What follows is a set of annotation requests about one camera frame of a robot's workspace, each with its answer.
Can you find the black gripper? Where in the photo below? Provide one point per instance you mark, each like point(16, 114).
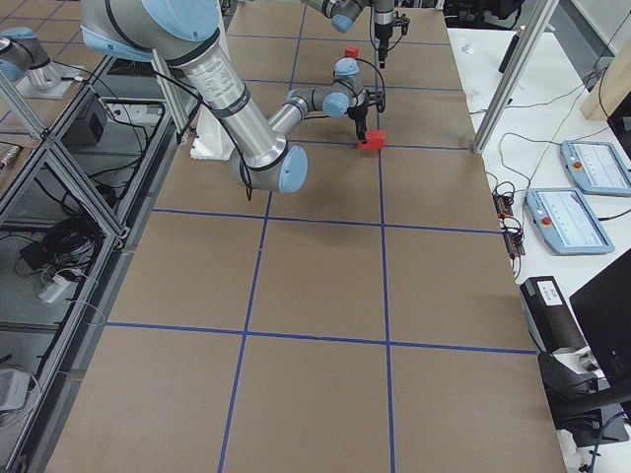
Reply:
point(381, 33)
point(356, 113)

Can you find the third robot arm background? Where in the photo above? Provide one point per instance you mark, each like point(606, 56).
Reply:
point(23, 56)

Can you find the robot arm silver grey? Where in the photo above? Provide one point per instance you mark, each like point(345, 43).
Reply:
point(343, 14)
point(187, 35)

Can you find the small red circuit board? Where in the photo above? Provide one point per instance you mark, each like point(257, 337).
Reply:
point(503, 196)

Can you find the near teach pendant tablet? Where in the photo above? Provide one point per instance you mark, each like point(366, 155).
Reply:
point(567, 222)

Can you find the teach pendant tablet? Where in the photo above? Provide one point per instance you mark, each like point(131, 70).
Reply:
point(567, 222)
point(596, 168)

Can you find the far teach pendant tablet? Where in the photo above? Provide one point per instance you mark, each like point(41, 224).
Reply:
point(596, 168)

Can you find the black box white label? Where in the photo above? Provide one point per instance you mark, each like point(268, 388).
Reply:
point(550, 321)

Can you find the black monitor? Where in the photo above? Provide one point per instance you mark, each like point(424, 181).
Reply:
point(602, 308)

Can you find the white power adapter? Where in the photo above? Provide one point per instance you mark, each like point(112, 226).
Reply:
point(54, 289)

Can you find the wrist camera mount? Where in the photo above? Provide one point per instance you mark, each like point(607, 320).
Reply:
point(377, 99)
point(401, 21)

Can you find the aluminium frame post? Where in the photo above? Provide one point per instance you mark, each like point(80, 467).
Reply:
point(525, 47)

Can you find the white pedestal column base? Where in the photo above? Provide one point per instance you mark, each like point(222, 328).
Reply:
point(212, 143)

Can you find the aluminium frame side table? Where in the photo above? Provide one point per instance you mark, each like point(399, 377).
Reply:
point(74, 203)

